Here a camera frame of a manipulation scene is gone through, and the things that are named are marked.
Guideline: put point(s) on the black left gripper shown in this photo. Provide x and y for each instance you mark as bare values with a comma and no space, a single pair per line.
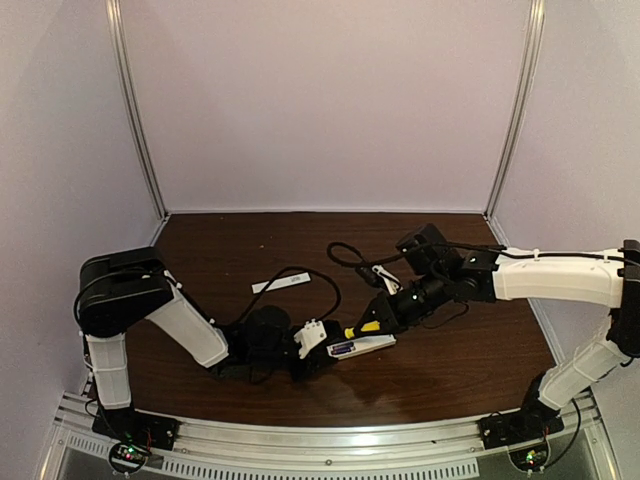
310,362

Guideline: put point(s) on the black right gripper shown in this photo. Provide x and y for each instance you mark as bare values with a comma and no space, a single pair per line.
388,310

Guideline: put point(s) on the yellow handled screwdriver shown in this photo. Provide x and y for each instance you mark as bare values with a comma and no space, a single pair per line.
369,328

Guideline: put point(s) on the white remote control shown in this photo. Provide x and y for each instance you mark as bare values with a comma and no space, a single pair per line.
366,345

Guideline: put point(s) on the white remote battery cover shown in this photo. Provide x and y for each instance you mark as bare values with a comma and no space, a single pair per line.
281,283

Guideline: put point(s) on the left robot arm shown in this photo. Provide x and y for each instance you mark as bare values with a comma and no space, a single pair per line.
121,289

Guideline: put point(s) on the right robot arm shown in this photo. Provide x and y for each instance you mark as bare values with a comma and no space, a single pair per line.
455,272

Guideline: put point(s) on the left purple battery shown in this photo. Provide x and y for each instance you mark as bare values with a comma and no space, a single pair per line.
343,346

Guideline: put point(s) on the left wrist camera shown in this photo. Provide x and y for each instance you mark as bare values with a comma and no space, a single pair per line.
313,333

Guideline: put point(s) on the white slotted front rail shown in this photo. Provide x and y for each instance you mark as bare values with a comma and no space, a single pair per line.
450,449

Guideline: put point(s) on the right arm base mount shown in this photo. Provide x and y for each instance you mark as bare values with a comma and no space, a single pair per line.
520,426

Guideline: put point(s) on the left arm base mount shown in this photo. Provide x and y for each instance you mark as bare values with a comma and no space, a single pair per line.
141,429

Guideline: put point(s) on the aluminium right corner post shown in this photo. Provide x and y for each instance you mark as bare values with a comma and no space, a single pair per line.
529,61

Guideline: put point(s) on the aluminium corner post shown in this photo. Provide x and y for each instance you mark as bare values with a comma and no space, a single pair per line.
131,105
529,61

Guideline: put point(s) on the aluminium left corner post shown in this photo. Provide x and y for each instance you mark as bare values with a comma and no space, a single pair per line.
131,105

